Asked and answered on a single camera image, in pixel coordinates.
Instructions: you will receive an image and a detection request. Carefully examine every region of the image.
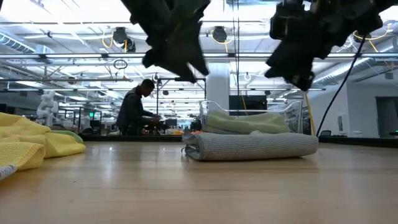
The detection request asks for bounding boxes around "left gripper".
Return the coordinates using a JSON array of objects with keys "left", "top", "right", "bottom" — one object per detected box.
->
[{"left": 121, "top": 0, "right": 212, "bottom": 83}]

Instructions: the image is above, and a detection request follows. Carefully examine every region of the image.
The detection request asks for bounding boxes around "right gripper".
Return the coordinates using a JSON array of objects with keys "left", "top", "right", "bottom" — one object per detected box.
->
[{"left": 264, "top": 0, "right": 383, "bottom": 91}]

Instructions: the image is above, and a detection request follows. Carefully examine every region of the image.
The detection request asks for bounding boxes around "pale green microfiber towel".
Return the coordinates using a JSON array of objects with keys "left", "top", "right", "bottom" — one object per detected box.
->
[{"left": 203, "top": 109, "right": 292, "bottom": 135}]

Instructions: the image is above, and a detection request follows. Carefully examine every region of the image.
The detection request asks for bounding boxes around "plain grey microfiber towel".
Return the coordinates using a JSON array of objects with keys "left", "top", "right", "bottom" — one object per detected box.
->
[{"left": 182, "top": 130, "right": 320, "bottom": 162}]

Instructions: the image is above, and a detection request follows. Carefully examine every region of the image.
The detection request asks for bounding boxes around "yellow microfiber towel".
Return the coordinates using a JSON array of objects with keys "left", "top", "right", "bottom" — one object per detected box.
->
[{"left": 0, "top": 111, "right": 87, "bottom": 181}]

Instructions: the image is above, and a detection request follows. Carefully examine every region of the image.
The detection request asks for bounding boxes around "bright green microfiber towel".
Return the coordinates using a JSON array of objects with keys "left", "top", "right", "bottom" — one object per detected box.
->
[{"left": 51, "top": 129, "right": 84, "bottom": 144}]

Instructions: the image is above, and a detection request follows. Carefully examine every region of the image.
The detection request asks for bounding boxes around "white building column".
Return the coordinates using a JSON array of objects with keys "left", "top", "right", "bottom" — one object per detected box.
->
[{"left": 206, "top": 63, "right": 231, "bottom": 110}]

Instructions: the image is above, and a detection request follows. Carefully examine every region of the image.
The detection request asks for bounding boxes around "clear plastic bin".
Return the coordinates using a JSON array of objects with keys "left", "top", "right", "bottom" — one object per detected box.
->
[{"left": 198, "top": 99, "right": 304, "bottom": 135}]

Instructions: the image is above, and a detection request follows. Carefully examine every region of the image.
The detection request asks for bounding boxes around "person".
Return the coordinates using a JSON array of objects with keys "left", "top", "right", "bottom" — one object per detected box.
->
[{"left": 115, "top": 78, "right": 162, "bottom": 136}]

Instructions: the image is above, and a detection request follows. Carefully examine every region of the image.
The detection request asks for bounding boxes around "white robot figure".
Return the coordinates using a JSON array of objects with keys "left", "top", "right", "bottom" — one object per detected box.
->
[{"left": 36, "top": 90, "right": 59, "bottom": 127}]

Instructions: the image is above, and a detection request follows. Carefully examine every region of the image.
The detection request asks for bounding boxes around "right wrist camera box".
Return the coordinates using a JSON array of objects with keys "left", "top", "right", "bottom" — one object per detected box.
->
[{"left": 269, "top": 12, "right": 301, "bottom": 40}]

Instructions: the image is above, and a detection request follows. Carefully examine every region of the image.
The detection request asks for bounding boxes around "black hanging cable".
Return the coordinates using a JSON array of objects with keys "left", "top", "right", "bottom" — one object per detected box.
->
[{"left": 316, "top": 34, "right": 368, "bottom": 137}]

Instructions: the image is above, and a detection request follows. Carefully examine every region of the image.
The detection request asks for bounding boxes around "yellow cable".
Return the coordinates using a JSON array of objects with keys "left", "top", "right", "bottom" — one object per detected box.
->
[{"left": 303, "top": 92, "right": 317, "bottom": 136}]

